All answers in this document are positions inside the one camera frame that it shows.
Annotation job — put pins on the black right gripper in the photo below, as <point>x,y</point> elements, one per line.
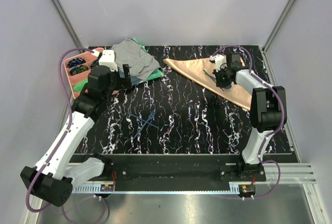
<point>217,74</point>

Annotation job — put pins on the pink compartment tray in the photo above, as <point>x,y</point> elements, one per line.
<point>94,71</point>

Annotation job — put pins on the black marbled table mat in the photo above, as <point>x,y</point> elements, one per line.
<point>191,119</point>

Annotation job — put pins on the aluminium frame rail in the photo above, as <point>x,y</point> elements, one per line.
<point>285,172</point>

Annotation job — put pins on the green item in tray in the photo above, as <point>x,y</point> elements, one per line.
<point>79,86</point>

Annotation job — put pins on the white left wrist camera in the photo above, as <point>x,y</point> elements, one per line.
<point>108,58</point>

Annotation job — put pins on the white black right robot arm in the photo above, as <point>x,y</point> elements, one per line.
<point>268,112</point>

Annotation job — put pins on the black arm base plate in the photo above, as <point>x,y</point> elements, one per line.
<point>214,159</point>

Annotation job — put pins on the left aluminium frame post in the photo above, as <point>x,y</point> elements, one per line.
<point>66,22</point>

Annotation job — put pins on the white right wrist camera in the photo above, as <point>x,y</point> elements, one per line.
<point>220,61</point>

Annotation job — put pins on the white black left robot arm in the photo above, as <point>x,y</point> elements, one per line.
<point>50,179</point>

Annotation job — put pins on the right aluminium frame post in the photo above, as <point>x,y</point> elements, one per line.
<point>286,10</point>

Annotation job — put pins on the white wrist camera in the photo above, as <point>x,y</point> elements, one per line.
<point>220,61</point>
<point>108,58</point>

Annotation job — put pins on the dark patterned socks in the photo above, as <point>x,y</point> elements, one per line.
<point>77,66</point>

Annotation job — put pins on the peach satin napkin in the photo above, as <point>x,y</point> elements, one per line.
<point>200,71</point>

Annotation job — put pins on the blue grey folded cloth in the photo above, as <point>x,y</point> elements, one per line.
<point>156,74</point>

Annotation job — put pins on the aluminium frame post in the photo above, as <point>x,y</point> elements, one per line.
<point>286,10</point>
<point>66,22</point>

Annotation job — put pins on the white slotted cable duct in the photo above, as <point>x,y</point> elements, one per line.
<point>99,188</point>

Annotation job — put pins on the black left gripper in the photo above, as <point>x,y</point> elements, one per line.
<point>124,82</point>

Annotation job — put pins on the blue plastic spoon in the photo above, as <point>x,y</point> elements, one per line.
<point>219,82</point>

